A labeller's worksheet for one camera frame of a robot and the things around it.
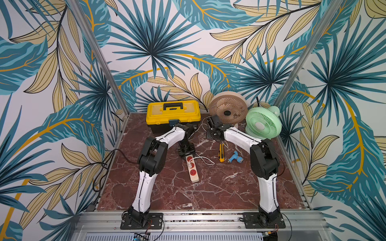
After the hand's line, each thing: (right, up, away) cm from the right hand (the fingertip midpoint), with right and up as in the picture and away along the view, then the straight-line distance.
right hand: (211, 133), depth 100 cm
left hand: (-13, -16, -6) cm, 21 cm away
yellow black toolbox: (-34, +13, -2) cm, 37 cm away
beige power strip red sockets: (-12, -20, -12) cm, 26 cm away
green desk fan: (+28, +7, -15) cm, 33 cm away
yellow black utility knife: (+6, -12, -4) cm, 14 cm away
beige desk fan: (+10, +15, -12) cm, 22 cm away
